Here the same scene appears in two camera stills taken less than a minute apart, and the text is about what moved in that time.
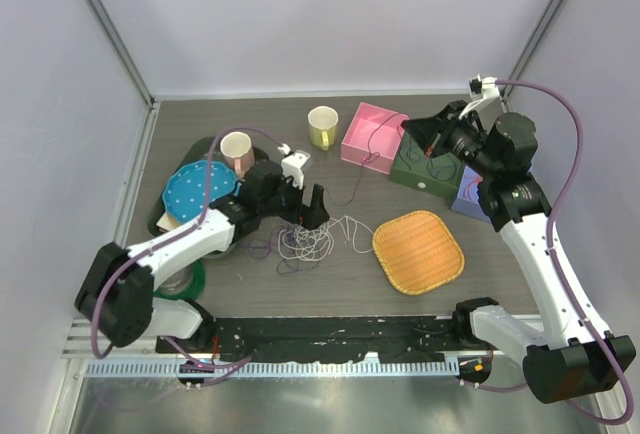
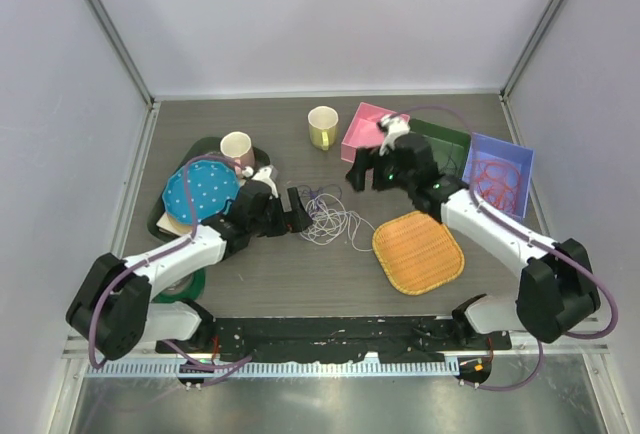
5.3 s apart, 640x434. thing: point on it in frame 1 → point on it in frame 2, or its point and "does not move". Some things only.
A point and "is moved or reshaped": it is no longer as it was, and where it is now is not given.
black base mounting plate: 324,339 does not move
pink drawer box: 373,137 does not move
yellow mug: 323,122 does not move
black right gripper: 435,132 → 366,161
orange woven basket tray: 418,251 does not move
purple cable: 274,243 is moved or reshaped
